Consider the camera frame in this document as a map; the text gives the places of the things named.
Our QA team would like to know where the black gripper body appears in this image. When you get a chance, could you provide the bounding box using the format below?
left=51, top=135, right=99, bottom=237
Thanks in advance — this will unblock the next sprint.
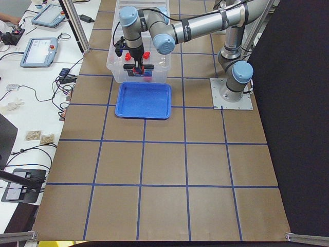
left=129, top=47, right=144, bottom=66

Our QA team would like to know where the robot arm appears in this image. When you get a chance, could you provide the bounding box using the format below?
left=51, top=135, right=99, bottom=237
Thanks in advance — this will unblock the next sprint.
left=113, top=1, right=267, bottom=102

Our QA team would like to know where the red block front left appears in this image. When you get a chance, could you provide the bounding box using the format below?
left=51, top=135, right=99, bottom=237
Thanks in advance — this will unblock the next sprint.
left=125, top=52, right=132, bottom=61

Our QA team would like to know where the red block centre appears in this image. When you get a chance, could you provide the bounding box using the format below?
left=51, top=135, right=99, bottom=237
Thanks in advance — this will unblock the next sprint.
left=143, top=51, right=150, bottom=59

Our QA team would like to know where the clear plastic storage box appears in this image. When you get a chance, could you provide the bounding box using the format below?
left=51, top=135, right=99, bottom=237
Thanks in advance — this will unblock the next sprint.
left=106, top=1, right=175, bottom=83

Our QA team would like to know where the blue plastic tray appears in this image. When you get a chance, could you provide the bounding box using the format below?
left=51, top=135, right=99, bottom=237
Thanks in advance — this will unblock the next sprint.
left=115, top=82, right=172, bottom=119

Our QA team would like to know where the black power adapter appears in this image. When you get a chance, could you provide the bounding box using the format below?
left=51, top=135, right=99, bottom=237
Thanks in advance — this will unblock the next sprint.
left=79, top=14, right=95, bottom=23

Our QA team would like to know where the teach pendant far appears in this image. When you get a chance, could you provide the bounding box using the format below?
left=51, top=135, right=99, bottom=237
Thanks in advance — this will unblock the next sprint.
left=31, top=5, right=65, bottom=28

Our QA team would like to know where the teach pendant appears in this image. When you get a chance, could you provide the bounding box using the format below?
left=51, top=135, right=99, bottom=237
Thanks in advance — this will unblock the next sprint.
left=20, top=37, right=58, bottom=68
left=31, top=5, right=65, bottom=28

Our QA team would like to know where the teach pendant near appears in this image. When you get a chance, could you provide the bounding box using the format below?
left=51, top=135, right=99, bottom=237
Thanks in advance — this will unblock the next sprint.
left=20, top=37, right=58, bottom=68

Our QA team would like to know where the small bag of parts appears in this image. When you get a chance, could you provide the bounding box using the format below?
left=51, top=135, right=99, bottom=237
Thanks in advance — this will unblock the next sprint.
left=25, top=130, right=42, bottom=141

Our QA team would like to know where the black tablet stand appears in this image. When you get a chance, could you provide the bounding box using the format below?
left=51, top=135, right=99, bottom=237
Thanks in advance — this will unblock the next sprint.
left=1, top=168, right=46, bottom=204

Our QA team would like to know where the black box latch handle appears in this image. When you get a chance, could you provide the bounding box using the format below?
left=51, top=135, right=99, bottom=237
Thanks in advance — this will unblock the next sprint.
left=123, top=64, right=154, bottom=70

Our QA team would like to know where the aluminium frame post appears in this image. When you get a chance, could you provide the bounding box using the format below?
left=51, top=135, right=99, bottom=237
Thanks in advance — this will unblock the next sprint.
left=59, top=0, right=90, bottom=54

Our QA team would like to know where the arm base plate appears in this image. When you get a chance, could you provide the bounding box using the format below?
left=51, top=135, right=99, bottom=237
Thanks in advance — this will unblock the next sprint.
left=210, top=78, right=253, bottom=111

